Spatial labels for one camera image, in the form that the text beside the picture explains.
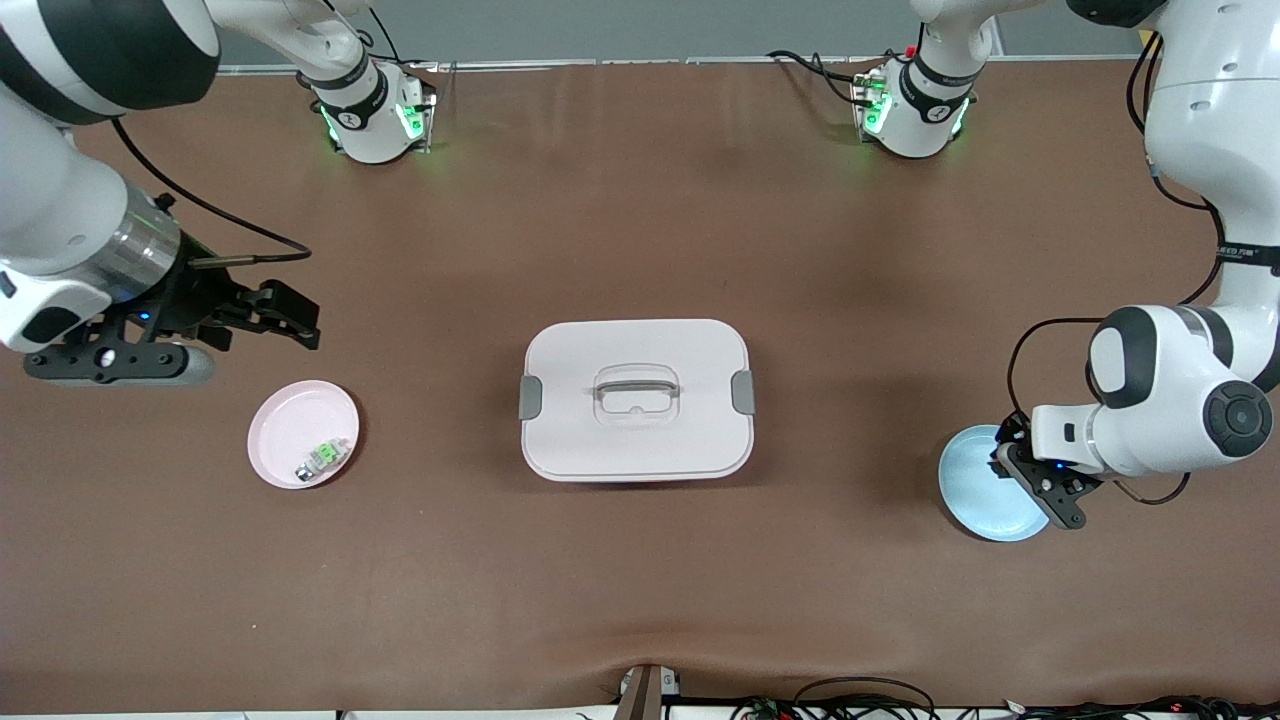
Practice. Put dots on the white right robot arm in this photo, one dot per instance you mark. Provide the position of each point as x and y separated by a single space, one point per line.
50 200

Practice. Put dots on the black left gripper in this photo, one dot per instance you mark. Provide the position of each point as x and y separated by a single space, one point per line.
1008 443

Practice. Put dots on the green and silver switch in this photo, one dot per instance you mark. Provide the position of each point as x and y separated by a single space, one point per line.
326 455

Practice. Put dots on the metal table clamp bracket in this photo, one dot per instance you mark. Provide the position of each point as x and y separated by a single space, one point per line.
640 695

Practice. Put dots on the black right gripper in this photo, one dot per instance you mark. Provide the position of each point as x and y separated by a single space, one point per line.
192 300

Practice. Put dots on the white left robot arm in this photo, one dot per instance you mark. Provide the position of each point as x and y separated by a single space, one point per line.
1170 400

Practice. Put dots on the grey box latch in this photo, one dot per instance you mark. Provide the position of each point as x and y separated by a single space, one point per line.
530 398
744 391

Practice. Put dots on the white lidded storage box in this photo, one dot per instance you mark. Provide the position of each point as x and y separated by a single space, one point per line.
637 440

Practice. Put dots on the silver table edge rail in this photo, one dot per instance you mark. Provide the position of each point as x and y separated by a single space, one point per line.
640 63

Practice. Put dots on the pink round plate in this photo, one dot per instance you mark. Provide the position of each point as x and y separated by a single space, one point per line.
290 440

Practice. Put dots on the light blue round plate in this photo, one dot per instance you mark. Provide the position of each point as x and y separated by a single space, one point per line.
970 500

